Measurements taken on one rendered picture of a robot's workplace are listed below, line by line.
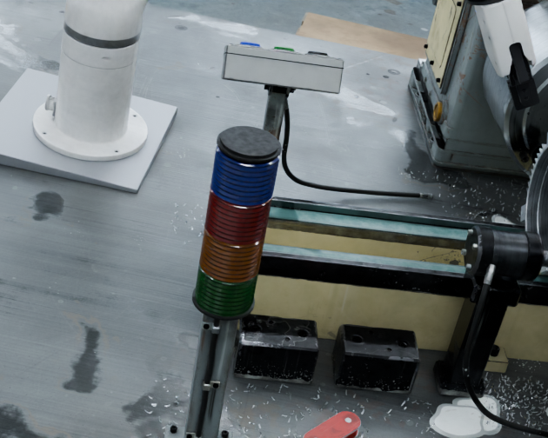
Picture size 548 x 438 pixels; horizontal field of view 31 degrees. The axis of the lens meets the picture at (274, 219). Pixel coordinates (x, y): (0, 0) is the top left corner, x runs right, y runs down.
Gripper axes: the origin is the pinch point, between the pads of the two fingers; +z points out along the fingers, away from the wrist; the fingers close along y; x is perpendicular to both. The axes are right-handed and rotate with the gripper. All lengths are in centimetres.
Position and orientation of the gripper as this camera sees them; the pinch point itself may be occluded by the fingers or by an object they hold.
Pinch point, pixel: (523, 91)
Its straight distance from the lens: 134.8
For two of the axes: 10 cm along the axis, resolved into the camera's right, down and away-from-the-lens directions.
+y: 0.3, 5.6, -8.3
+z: 3.6, 7.6, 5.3
